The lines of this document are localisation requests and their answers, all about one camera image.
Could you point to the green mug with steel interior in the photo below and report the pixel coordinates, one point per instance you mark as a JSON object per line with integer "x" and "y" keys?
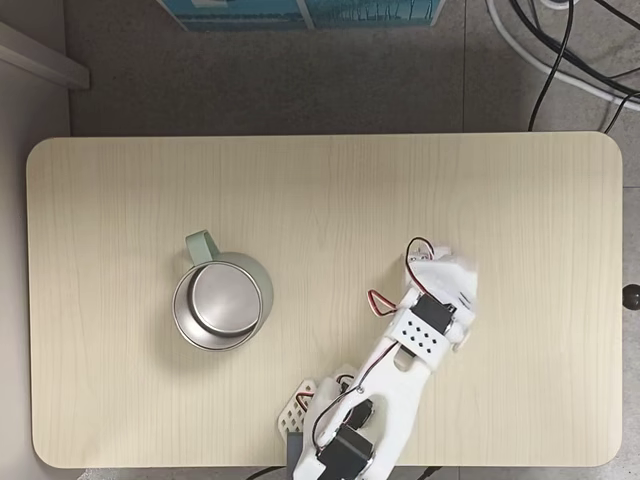
{"x": 220, "y": 305}

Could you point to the dark round knob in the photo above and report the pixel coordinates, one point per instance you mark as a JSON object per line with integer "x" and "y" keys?
{"x": 632, "y": 297}

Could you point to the blue printed box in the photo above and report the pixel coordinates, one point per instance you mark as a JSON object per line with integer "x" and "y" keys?
{"x": 250, "y": 12}

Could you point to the white ledge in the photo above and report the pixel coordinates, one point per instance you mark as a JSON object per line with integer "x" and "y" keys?
{"x": 45, "y": 60}

